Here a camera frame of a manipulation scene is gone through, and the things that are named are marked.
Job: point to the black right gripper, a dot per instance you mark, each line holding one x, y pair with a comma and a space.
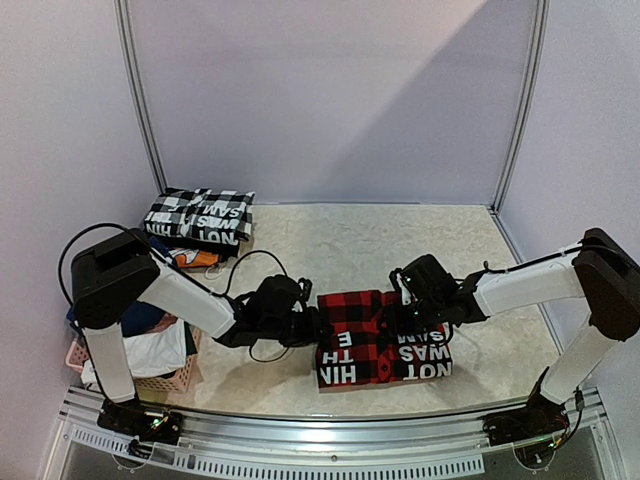
401, 314

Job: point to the red black plaid shirt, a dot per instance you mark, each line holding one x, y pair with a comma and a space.
359, 347

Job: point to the aluminium front rail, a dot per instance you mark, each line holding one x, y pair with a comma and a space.
224, 446

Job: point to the dark green garment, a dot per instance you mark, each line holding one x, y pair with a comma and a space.
191, 344

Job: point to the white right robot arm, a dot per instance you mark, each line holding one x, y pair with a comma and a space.
593, 276

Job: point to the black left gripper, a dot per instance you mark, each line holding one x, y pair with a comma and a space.
313, 333

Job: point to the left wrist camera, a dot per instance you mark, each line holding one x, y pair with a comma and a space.
306, 286

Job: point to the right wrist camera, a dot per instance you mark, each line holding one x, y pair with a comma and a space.
424, 279

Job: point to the orange white folded garment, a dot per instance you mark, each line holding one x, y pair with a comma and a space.
191, 259

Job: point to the pink plastic laundry basket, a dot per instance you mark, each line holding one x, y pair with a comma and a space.
178, 381

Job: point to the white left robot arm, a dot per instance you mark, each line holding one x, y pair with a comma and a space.
125, 271

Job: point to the navy blue garment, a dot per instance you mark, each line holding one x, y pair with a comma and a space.
140, 317

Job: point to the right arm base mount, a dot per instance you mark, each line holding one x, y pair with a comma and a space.
536, 431

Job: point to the black white checkered folded shirt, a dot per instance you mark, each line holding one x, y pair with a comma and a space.
201, 219

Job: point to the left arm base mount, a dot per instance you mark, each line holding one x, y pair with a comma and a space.
144, 425

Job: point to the aluminium frame post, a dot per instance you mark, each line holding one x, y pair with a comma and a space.
525, 101
133, 73

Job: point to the left aluminium frame post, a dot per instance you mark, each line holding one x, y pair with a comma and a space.
133, 73

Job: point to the right aluminium frame post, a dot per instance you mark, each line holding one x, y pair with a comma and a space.
525, 101

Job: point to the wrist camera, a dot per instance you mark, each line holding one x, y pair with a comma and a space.
424, 279
306, 286

